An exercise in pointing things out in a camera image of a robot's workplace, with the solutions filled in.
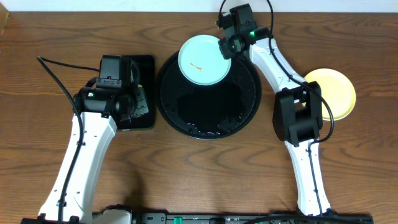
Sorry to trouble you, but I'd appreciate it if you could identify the mint plate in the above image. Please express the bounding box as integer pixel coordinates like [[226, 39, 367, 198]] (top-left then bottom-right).
[[178, 35, 232, 86]]

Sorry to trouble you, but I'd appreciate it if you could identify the yellow plate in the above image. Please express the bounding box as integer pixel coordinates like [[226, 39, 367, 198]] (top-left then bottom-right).
[[305, 68, 356, 121]]

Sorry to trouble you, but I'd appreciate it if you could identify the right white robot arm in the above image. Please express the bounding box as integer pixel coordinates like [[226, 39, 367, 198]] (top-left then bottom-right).
[[216, 11, 330, 216]]

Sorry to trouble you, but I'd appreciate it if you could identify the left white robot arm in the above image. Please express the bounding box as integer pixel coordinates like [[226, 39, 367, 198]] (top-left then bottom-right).
[[21, 55, 149, 223]]

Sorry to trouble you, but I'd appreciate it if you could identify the black rectangular tray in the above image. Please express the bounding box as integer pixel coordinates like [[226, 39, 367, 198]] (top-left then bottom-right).
[[117, 55, 156, 131]]

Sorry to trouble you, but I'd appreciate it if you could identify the black round tray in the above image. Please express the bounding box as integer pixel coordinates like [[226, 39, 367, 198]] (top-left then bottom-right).
[[155, 54, 262, 139]]

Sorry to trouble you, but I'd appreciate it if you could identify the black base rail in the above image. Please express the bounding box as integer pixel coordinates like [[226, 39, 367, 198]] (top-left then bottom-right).
[[93, 212, 374, 224]]

